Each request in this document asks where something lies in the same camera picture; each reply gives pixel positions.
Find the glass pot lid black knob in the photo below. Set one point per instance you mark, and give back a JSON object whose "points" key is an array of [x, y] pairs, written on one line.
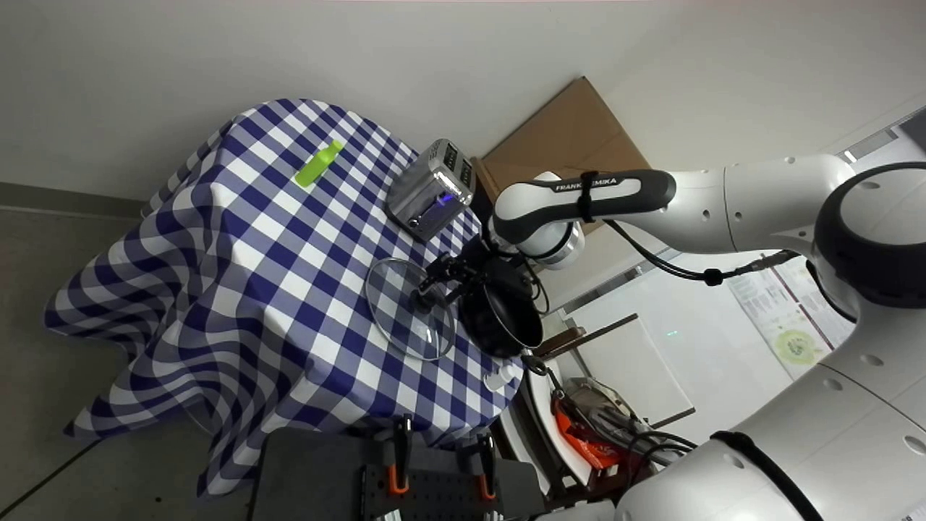
{"points": [[410, 314]]}

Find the silver toaster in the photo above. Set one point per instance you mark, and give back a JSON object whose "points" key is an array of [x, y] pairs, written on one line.
{"points": [[432, 191]]}

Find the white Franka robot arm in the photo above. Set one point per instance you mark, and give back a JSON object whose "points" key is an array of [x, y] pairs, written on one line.
{"points": [[772, 291]]}

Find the blue white checked tablecloth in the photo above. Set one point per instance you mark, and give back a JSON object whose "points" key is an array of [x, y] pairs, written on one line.
{"points": [[261, 291]]}

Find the paper sheet green circle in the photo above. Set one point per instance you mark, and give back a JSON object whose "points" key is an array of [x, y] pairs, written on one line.
{"points": [[786, 321]]}

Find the large cardboard box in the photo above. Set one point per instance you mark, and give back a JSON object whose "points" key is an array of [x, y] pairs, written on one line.
{"points": [[569, 132]]}

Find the black cooking pot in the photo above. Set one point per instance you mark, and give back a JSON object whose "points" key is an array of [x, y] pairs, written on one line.
{"points": [[503, 314]]}

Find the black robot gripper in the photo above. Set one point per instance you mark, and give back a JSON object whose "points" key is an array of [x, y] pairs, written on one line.
{"points": [[487, 258]]}

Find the thin wooden stick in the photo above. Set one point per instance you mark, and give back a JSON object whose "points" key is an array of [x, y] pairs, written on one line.
{"points": [[588, 337]]}

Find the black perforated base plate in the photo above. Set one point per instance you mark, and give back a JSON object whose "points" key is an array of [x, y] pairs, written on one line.
{"points": [[435, 492]]}

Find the small green bottle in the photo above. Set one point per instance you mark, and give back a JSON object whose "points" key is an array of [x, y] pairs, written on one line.
{"points": [[320, 164]]}

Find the orange tool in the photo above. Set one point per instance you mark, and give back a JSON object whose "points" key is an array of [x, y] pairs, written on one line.
{"points": [[584, 437]]}

